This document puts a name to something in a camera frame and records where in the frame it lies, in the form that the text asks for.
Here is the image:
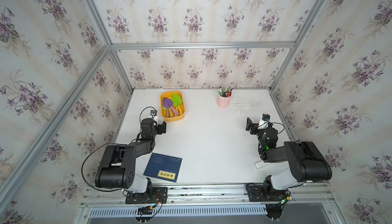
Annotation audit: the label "yellow plastic storage box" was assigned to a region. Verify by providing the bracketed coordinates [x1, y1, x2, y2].
[160, 91, 186, 122]

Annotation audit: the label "purple shovel pink handle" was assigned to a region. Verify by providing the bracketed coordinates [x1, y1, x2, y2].
[162, 98, 179, 116]

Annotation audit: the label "green shovel yellow handle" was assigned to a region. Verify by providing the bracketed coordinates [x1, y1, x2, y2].
[172, 93, 183, 115]

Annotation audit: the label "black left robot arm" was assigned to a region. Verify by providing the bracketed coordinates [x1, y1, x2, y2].
[81, 118, 167, 196]

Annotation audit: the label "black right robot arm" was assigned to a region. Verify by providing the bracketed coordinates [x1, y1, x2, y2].
[246, 114, 332, 194]

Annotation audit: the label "white flat paddle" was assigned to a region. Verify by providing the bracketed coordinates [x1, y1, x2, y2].
[254, 161, 271, 170]

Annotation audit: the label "blue notebook yellow label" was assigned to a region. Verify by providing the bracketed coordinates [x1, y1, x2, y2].
[144, 153, 182, 182]

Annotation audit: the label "pink pen cup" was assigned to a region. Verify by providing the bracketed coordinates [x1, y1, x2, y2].
[217, 95, 231, 108]

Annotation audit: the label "pens in cup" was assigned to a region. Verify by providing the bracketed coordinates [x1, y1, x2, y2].
[218, 87, 232, 98]

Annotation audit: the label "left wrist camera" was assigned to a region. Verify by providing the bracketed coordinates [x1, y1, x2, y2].
[150, 110, 158, 123]

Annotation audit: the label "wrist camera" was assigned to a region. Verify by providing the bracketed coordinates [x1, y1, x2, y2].
[258, 114, 271, 128]
[150, 110, 158, 123]

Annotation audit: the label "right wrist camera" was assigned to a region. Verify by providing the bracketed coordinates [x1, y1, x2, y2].
[258, 114, 271, 128]

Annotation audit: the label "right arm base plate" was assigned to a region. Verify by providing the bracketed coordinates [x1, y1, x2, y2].
[245, 183, 291, 204]

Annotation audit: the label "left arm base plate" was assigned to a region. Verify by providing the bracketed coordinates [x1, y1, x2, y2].
[125, 187, 168, 205]

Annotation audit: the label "white slotted cable duct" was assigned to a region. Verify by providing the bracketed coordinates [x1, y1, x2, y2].
[88, 204, 267, 218]

